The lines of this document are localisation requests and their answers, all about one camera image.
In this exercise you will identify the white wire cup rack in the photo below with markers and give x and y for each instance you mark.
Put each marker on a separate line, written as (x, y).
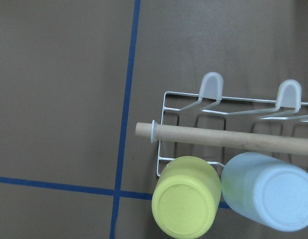
(214, 127)

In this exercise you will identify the yellow plastic cup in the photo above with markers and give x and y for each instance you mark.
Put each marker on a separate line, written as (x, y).
(186, 198)

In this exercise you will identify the light blue plastic cup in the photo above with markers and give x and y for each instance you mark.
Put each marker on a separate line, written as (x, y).
(267, 190)

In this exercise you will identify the brown paper table mat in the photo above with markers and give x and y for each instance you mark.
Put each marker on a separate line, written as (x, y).
(77, 75)

